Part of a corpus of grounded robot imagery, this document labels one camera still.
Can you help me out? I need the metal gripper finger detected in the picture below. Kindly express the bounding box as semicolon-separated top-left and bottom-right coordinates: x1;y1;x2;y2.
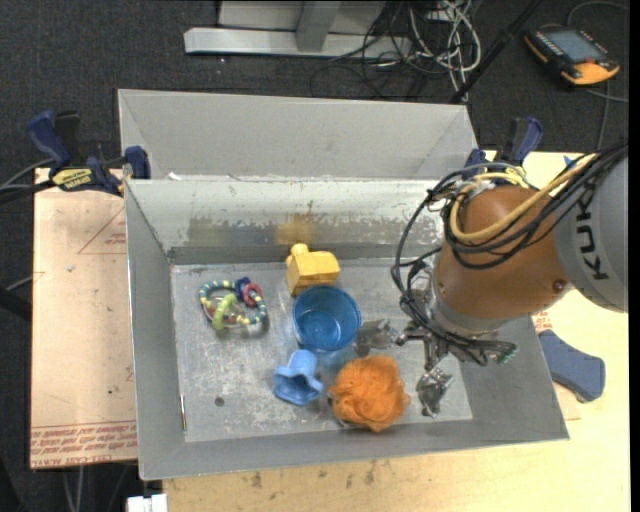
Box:
415;366;456;418
355;319;404;358

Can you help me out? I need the blue plastic cup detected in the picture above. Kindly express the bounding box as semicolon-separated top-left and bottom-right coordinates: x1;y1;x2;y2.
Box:
292;285;363;353

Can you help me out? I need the orange fluffy ball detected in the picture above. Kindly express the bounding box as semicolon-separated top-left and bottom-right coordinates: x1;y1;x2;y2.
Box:
327;355;413;433

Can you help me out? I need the light blue toy piece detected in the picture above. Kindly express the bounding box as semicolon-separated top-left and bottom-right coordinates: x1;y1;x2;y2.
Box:
272;349;324;407

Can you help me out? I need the yellow toy block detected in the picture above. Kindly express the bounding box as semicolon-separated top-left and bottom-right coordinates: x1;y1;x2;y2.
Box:
285;242;342;297

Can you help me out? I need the grey metal bin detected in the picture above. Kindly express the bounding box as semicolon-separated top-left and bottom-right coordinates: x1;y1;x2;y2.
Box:
117;88;570;482

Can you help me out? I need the brown cardboard board red print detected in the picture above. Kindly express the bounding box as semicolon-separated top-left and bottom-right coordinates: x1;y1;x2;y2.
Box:
29;167;584;471

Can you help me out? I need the multicoloured ring rattle toy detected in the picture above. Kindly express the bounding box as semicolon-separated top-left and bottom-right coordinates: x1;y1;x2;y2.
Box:
198;276;270;335

